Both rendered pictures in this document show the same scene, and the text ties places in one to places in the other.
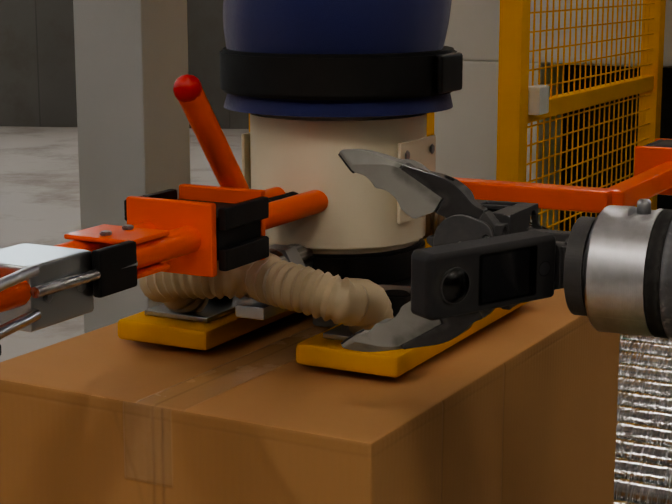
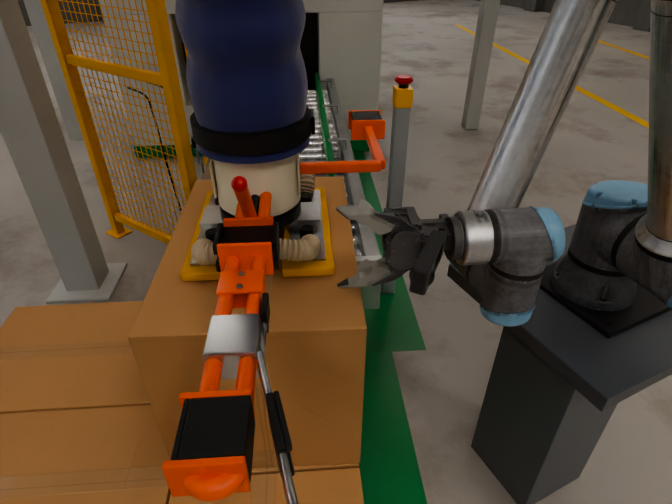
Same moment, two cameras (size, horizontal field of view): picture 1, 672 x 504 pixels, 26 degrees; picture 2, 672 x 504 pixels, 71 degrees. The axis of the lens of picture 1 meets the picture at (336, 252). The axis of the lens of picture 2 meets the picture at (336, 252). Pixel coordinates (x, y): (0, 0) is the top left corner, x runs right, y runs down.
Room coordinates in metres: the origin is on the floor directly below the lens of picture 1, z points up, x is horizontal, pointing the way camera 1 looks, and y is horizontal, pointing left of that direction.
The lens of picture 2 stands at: (0.56, 0.33, 1.50)
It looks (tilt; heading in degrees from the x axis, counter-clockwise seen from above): 34 degrees down; 328
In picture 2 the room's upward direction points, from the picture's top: straight up
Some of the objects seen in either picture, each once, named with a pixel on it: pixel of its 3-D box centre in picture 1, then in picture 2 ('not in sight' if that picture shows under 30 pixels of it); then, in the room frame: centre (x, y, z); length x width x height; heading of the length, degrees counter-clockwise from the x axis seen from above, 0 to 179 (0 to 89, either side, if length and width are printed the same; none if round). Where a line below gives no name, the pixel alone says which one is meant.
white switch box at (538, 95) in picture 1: (538, 100); not in sight; (3.06, -0.42, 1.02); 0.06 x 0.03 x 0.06; 152
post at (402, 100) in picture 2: not in sight; (394, 202); (2.01, -0.87, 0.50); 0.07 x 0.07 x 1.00; 62
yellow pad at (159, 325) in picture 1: (255, 284); (218, 223); (1.44, 0.08, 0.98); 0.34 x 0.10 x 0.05; 152
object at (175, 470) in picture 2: not in sight; (213, 440); (0.87, 0.28, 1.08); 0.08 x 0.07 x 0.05; 152
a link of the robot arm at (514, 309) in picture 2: not in sight; (507, 286); (0.97, -0.29, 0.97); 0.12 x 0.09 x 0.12; 164
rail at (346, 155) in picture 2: not in sight; (343, 151); (2.61, -0.99, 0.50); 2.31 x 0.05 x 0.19; 152
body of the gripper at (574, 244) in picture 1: (520, 258); (418, 237); (1.05, -0.14, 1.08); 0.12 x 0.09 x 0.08; 63
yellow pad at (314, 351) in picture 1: (426, 303); (306, 220); (1.35, -0.09, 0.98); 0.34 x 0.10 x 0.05; 152
